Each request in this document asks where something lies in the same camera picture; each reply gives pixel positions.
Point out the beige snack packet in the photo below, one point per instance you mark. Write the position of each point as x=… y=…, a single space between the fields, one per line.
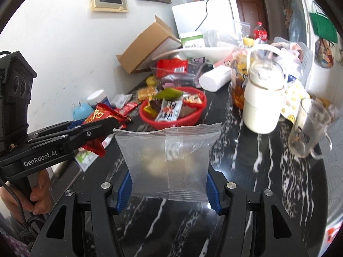
x=190 y=110

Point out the green bag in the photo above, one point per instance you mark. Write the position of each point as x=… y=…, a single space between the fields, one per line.
x=323 y=26

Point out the white black-lettered snack packet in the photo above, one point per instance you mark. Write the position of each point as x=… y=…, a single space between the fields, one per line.
x=168 y=111

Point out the white green-print packet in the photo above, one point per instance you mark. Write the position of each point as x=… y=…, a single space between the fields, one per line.
x=85 y=160

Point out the red white snack packet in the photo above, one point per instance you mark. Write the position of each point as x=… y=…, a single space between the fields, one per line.
x=193 y=99

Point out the clear frosted pastry packet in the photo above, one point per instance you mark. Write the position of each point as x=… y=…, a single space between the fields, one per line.
x=166 y=160

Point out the glass jar with yellow lid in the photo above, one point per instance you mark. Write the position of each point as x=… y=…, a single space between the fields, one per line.
x=238 y=85

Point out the person's left hand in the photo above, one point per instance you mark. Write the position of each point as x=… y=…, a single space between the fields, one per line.
x=41 y=195

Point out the green white box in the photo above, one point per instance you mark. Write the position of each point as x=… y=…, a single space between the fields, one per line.
x=191 y=41

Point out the cola bottle with red label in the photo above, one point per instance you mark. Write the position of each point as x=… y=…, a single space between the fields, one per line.
x=261 y=33

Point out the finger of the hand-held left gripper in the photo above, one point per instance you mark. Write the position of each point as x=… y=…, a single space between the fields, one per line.
x=91 y=135
x=72 y=124

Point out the red packet in tray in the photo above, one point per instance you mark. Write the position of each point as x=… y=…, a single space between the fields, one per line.
x=171 y=65

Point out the glass mug with cat print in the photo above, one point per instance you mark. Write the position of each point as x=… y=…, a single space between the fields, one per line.
x=305 y=136

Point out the crumpled clear plastic bag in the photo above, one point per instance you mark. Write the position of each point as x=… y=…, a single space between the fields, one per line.
x=302 y=59

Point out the red plastic basket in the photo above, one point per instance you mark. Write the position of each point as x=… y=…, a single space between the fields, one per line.
x=187 y=119

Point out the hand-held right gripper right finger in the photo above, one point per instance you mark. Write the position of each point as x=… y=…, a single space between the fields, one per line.
x=213 y=192

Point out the white paper roll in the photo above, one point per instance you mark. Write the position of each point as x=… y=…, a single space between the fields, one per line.
x=214 y=79

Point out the smiley print cloth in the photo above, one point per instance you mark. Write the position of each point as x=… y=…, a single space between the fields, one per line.
x=292 y=96

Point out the orange yellow snack packet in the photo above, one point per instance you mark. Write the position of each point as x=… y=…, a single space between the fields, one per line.
x=146 y=93

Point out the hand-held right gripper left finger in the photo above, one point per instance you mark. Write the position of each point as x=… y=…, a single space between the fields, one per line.
x=124 y=190

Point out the brown cardboard box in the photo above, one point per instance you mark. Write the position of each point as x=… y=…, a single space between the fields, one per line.
x=144 y=50

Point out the clear plastic tray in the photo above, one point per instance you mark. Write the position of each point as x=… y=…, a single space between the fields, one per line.
x=193 y=71

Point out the brown door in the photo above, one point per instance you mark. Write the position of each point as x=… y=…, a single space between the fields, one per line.
x=252 y=10

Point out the brown snack packet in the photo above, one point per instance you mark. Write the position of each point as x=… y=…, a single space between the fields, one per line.
x=155 y=105

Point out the red gold-print snack packet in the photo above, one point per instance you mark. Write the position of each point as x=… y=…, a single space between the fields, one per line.
x=99 y=116

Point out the blue round gadget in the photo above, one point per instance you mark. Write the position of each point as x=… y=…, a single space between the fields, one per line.
x=81 y=111

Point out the printed hanging bag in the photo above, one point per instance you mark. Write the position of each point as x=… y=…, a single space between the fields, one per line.
x=324 y=55

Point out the red gold candy packets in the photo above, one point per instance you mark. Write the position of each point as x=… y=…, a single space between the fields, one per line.
x=128 y=107

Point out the yellow fruit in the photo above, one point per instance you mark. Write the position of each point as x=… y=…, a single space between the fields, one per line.
x=152 y=80

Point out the white jar with blue label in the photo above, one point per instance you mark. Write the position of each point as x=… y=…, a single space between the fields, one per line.
x=97 y=96

